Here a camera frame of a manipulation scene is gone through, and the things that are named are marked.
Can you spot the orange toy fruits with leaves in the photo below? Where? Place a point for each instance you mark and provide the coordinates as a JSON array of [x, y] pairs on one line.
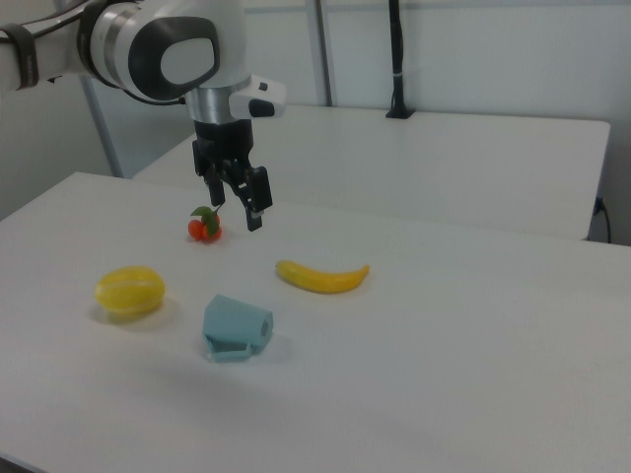
[[199, 229]]

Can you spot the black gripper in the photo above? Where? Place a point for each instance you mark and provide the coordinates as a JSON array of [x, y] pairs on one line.
[[224, 140]]

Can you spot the black pole with clamp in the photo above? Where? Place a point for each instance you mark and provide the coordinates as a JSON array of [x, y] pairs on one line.
[[397, 59]]

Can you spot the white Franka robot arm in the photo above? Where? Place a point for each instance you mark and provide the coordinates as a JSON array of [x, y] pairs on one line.
[[113, 44]]

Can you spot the yellow toy banana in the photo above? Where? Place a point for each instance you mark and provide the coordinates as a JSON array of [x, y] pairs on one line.
[[320, 280]]

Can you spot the light blue mug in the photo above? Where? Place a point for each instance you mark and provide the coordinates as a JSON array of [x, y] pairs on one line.
[[231, 320]]

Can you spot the yellow toy melon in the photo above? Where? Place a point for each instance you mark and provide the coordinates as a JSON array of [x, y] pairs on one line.
[[129, 290]]

